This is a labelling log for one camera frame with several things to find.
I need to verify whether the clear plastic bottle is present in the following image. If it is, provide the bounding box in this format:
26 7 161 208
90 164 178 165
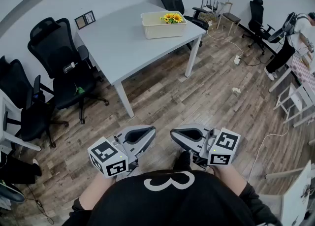
63 62 78 74

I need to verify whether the person's black trouser leg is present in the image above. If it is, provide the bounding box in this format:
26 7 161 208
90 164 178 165
172 150 192 172

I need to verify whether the white side table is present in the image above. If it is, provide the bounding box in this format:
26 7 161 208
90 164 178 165
268 50 315 93

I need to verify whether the cream perforated plastic basket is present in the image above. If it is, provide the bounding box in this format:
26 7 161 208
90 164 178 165
140 10 188 40

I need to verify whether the long white floor cable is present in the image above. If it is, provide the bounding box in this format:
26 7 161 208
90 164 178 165
247 119 291 184

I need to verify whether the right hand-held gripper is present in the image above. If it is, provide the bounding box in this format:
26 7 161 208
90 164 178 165
170 124 241 170

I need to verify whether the pink checkered cloth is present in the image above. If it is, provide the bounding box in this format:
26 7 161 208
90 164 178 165
289 55 315 93

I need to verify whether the green artificial leaf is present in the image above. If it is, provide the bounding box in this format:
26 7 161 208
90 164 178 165
73 83 86 97

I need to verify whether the person's left forearm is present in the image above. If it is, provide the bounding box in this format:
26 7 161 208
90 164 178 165
78 170 118 212

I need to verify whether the black bowl-shaped headgear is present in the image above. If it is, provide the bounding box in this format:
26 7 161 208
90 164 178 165
267 12 296 43

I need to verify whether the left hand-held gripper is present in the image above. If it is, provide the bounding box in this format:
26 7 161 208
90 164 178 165
88 126 157 178

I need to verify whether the person's black printed shirt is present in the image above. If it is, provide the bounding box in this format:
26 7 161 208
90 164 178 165
61 169 284 226

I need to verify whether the wooden stool dark seat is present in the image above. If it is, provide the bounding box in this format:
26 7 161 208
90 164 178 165
216 12 242 36

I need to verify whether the thin black floor cable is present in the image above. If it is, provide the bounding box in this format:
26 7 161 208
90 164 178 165
18 146 55 225

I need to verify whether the black router with antennas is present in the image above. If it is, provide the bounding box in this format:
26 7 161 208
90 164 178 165
201 0 220 13

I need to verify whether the brown filled picture frame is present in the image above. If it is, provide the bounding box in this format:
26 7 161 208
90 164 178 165
74 15 87 31

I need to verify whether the person's right forearm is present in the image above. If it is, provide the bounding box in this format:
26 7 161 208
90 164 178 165
211 165 248 196

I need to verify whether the white power strip cable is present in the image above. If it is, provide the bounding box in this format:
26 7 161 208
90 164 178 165
206 28 244 56

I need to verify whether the white board table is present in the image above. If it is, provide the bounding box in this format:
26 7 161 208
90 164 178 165
264 161 315 226

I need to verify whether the white round table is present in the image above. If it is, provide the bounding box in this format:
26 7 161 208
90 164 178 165
76 1 207 119

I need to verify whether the black plugged floor cable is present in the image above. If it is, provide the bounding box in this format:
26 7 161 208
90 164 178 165
240 56 274 67

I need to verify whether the yellow sunflower bouquet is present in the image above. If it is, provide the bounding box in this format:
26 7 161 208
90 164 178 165
159 13 184 25

